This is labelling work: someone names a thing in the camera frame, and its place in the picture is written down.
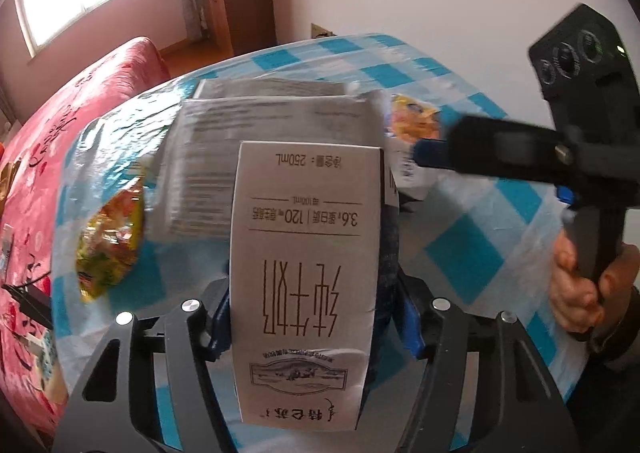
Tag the sheer curtain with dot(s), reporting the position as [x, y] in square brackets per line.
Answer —
[192, 8]

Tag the olive crumpled wrapper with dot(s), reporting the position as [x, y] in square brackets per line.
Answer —
[5, 183]

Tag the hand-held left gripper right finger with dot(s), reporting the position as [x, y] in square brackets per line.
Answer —
[410, 328]

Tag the crumpled yellow snack packet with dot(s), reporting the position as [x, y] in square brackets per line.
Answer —
[110, 243]

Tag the small white box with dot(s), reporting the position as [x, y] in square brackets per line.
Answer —
[415, 180]

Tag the flat yellow snack packet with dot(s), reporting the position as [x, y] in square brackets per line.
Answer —
[412, 118]

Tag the pink floral bed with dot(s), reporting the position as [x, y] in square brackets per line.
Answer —
[55, 133]

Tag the white milk carton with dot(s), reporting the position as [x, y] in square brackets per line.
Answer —
[305, 283]

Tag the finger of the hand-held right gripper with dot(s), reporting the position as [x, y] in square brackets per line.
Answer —
[432, 153]

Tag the person's right hand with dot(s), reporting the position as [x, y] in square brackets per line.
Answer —
[567, 288]

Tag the blue white checkered tablecloth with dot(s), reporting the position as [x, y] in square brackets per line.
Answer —
[465, 243]

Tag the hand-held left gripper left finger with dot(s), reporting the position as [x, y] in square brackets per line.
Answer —
[221, 333]

